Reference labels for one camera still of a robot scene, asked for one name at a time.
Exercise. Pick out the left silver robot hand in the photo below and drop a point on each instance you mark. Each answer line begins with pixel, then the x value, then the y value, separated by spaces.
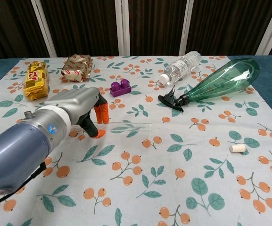
pixel 79 101

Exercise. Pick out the clear glass test tube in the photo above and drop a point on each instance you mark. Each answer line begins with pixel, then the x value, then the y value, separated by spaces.
pixel 131 127

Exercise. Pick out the small white block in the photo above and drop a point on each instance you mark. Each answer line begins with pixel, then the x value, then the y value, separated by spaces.
pixel 237 148

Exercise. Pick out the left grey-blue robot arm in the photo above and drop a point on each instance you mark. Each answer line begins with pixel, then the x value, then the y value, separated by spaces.
pixel 20 146

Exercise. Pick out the gold foil packet red print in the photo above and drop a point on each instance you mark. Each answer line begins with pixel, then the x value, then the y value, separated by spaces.
pixel 76 68

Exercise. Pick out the purple toy brick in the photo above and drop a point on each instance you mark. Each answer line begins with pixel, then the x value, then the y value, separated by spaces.
pixel 120 89

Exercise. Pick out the yellow snack packet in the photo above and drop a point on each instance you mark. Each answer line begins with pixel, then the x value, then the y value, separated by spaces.
pixel 36 80

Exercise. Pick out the dark folding screen white frames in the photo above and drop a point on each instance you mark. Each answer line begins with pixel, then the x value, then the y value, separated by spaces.
pixel 79 26

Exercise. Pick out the floral print tablecloth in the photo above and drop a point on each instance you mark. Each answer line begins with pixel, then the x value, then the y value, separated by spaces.
pixel 150 164

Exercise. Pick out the clear plastic water bottle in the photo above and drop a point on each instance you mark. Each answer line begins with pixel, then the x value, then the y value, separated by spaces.
pixel 180 67

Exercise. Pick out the green spray bottle black trigger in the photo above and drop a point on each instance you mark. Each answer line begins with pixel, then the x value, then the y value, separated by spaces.
pixel 227 80

